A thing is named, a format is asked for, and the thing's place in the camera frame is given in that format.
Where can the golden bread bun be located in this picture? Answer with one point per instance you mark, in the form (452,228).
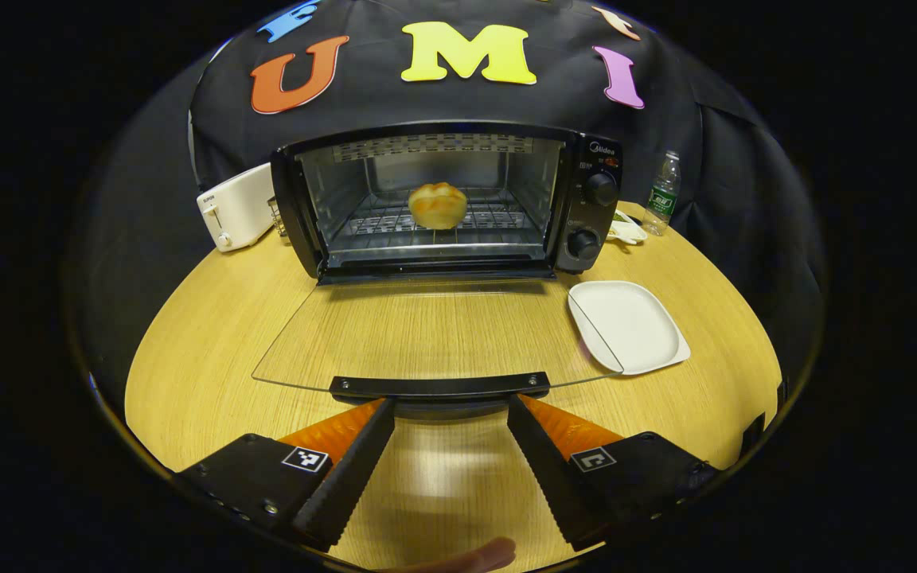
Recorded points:
(437,205)

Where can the white divided snack dish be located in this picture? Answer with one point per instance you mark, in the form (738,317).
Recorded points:
(630,232)

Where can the clear plastic water bottle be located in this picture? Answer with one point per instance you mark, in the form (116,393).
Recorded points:
(661,199)

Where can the white toaster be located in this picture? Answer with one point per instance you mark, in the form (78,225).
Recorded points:
(236,207)

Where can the white square plate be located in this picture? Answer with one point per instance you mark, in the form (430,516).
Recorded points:
(634,326)

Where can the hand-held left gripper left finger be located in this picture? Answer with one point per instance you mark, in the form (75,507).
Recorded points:
(347,477)

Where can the black electric oven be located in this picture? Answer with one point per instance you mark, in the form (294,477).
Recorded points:
(590,215)

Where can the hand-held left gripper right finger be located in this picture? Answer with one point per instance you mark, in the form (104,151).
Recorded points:
(546,469)

